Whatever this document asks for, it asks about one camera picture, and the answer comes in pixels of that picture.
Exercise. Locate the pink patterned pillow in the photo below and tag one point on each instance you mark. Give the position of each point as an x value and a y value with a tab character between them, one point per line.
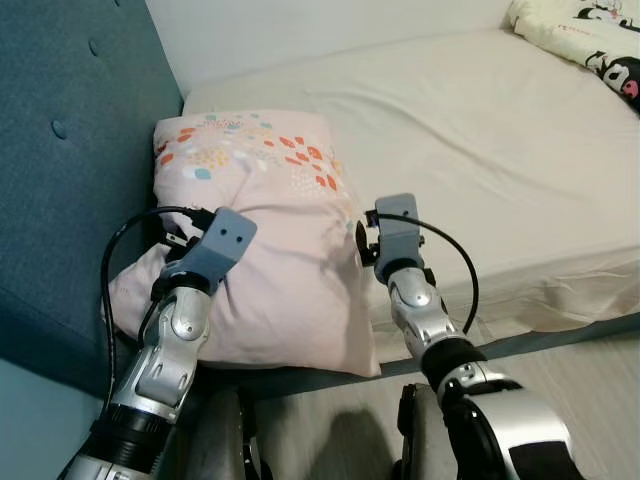
270	260

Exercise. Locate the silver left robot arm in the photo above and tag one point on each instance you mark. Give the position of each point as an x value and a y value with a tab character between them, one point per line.
165	360

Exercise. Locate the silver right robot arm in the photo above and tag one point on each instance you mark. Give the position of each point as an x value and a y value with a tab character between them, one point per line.
430	320

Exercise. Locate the beige bed mattress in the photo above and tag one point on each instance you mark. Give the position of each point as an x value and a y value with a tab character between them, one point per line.
480	150

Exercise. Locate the teal upholstered headboard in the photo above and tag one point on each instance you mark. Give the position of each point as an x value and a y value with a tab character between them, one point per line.
70	150

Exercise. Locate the robot left leg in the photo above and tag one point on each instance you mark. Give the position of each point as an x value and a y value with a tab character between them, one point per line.
215	440

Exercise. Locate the cream cartoon print blanket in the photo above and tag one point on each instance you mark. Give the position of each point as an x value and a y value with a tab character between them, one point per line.
580	40

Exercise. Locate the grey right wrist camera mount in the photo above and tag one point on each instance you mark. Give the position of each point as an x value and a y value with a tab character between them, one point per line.
400	235

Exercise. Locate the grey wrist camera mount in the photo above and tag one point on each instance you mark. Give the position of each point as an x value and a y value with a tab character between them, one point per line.
220	245
400	235

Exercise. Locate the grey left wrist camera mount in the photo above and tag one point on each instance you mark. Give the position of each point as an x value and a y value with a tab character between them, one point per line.
220	245

